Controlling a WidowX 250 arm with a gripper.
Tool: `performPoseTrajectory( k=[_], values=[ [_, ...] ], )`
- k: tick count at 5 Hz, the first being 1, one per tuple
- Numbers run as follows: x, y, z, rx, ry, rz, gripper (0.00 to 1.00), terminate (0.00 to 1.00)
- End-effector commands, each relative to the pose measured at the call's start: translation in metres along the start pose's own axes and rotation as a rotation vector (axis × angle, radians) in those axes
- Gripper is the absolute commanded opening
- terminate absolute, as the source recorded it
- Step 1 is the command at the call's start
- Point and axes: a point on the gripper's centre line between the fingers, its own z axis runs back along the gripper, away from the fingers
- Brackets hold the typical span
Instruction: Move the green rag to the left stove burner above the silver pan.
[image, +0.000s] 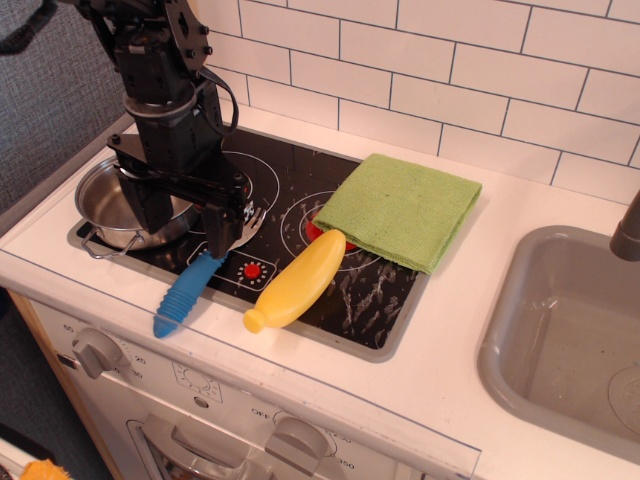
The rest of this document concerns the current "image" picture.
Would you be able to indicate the green rag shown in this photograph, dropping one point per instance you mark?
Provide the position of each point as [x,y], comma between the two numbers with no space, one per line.
[403,212]

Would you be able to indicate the grey left oven knob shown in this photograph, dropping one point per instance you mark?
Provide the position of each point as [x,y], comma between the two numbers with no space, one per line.
[96,352]

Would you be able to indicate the grey sink basin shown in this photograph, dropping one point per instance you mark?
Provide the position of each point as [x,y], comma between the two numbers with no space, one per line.
[562,347]

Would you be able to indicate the grey right oven knob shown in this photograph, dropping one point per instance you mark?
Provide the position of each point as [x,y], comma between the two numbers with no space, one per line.
[298,444]

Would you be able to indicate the blue handled fork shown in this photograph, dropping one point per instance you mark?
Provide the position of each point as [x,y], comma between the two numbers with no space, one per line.
[182,296]

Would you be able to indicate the white toy oven front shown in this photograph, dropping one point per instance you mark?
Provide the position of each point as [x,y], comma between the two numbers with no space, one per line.
[145,383]

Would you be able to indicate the black toy stove top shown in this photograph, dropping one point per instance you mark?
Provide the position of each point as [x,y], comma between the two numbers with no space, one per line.
[366,308]

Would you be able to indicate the grey oven door handle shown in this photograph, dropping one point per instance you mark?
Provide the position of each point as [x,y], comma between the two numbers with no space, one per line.
[199,453]

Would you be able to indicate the yellow plastic bottle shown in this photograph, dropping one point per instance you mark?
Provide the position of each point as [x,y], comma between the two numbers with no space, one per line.
[299,285]

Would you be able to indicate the grey faucet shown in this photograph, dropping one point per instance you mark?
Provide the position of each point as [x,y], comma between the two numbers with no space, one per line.
[625,242]

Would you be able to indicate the yellow object bottom left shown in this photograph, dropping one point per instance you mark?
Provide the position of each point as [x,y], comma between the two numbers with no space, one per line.
[44,470]

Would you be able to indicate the grey oven knob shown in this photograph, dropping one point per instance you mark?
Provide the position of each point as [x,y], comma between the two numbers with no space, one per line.
[96,352]
[298,444]

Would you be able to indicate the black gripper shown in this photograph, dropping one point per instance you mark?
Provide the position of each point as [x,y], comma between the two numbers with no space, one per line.
[183,158]

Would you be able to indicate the silver pan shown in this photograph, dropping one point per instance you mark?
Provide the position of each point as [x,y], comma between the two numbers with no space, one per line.
[115,231]

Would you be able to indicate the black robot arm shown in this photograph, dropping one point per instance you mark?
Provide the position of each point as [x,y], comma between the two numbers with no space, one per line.
[159,48]

